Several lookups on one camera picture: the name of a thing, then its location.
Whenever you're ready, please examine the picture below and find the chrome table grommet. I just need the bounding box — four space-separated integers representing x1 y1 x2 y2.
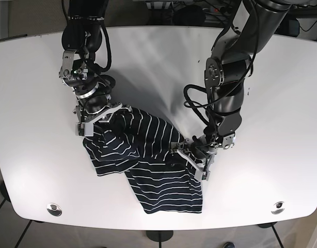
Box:
46 203 62 216
271 201 286 215

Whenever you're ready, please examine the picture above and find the left chrome table grommet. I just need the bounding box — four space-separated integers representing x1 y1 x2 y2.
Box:
46 203 62 216

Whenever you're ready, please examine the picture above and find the front black table foot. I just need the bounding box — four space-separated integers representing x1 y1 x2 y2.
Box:
146 230 173 242

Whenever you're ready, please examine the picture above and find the navy white striped T-shirt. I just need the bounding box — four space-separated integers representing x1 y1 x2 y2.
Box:
83 108 202 214

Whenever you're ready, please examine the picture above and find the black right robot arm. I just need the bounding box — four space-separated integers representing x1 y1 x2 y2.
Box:
59 1 132 137

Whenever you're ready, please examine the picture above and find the grey sneaker shoe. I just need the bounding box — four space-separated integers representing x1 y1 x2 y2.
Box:
222 242 235 248

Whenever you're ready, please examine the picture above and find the right chrome table grommet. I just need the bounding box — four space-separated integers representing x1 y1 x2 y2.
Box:
271 201 286 215

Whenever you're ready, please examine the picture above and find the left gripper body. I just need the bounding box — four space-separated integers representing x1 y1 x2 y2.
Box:
170 136 217 181

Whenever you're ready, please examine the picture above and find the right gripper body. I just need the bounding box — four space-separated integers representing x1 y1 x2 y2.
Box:
73 95 130 136

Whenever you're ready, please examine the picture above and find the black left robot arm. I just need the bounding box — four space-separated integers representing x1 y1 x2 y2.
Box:
170 1 296 181

